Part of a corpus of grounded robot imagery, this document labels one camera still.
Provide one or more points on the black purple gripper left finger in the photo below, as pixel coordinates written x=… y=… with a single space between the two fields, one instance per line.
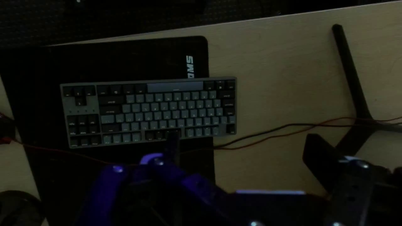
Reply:
x=167 y=193

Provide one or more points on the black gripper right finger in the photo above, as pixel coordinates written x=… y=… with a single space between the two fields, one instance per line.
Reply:
x=355 y=193

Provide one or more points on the grey keyboard with dark keys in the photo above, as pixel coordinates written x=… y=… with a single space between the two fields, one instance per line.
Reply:
x=167 y=109

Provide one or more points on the black monitor stand leg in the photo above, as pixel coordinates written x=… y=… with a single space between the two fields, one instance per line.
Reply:
x=349 y=71

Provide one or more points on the black desk mat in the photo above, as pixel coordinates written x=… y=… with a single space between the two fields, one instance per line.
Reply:
x=126 y=63

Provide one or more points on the black round object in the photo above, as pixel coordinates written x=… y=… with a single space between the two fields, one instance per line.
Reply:
x=19 y=209

